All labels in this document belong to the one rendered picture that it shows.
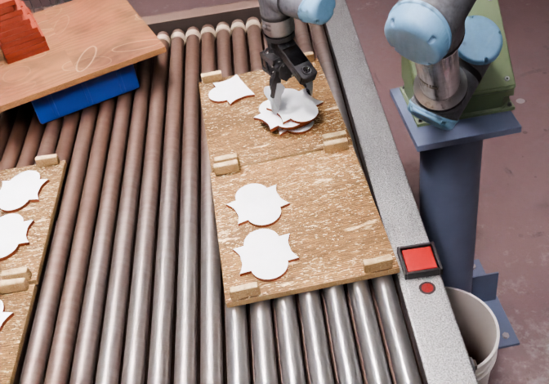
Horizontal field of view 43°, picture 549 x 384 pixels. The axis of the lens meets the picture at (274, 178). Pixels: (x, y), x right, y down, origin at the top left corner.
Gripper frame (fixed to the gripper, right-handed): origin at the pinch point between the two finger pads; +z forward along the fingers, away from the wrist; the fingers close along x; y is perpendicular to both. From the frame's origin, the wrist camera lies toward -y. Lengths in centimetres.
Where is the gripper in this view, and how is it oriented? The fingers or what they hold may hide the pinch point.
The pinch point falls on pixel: (294, 104)
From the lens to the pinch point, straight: 176.3
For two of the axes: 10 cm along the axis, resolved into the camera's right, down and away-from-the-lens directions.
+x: -8.2, 4.5, -3.5
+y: -5.5, -4.8, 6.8
